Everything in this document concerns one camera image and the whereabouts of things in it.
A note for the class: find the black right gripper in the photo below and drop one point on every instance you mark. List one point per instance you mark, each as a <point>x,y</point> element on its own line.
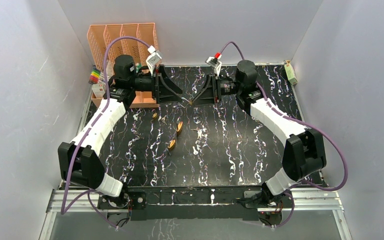
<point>210,92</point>

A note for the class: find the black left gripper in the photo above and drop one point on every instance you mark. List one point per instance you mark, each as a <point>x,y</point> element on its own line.
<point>158,85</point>

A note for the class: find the large brass padlock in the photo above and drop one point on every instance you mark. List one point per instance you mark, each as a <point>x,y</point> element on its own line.
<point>179,128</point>

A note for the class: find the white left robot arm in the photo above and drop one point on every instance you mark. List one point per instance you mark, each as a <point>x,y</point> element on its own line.
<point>79,159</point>

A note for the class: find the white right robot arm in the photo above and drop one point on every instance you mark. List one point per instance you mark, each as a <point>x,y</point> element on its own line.
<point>304,151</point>

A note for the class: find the small white box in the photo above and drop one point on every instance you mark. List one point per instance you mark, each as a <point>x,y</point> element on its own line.
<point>99,90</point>

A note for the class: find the coloured marker set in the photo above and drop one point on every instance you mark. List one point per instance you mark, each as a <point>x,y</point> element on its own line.
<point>94,77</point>

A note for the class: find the orange plastic file organizer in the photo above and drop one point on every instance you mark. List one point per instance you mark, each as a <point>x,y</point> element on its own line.
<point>119,50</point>

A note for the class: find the pale green eraser box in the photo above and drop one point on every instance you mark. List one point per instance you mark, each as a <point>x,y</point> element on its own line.
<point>290,73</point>

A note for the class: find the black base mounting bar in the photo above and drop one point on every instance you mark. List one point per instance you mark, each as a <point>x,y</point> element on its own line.
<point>246,202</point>

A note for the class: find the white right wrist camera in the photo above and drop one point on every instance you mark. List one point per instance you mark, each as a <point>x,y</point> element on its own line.
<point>215,63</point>

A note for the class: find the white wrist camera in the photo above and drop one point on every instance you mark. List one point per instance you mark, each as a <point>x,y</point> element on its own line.
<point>215,63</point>
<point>153,59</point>

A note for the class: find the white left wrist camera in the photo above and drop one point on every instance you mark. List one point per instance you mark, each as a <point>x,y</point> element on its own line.
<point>153,59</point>

